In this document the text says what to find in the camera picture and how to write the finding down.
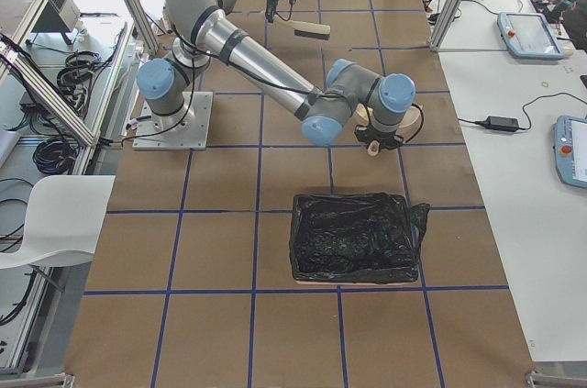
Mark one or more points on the beige plastic dustpan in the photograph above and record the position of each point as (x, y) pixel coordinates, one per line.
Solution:
(408, 128)

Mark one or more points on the beige hand brush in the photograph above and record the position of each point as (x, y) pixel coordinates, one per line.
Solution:
(310, 30)

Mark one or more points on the pink bin with black bag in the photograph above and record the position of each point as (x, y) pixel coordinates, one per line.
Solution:
(356, 238)

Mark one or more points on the black power brick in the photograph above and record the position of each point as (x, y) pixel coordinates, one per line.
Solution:
(501, 123)

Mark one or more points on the blue teach pendant far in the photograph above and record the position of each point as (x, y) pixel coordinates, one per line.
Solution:
(528, 36)

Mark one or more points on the blue teach pendant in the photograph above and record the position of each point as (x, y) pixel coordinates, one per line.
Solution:
(570, 150)
(528, 36)

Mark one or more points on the blue teach pendant near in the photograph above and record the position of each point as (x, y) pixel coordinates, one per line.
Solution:
(570, 150)

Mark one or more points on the white plastic chair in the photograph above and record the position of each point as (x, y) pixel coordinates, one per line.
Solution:
(63, 221)

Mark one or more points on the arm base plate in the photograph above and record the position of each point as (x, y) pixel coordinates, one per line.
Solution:
(185, 130)

